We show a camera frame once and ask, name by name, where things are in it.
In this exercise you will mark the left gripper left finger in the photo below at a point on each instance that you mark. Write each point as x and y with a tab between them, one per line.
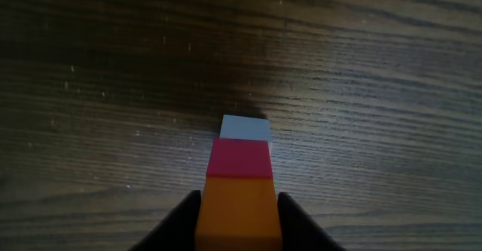
175	228

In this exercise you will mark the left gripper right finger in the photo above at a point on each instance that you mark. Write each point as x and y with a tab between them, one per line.
301	230

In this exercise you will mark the orange cube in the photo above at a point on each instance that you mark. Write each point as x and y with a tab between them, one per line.
238	213

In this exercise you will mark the pink cube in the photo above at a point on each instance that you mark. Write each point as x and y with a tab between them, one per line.
239	157

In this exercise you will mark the white cube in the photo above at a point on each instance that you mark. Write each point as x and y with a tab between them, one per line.
244	127

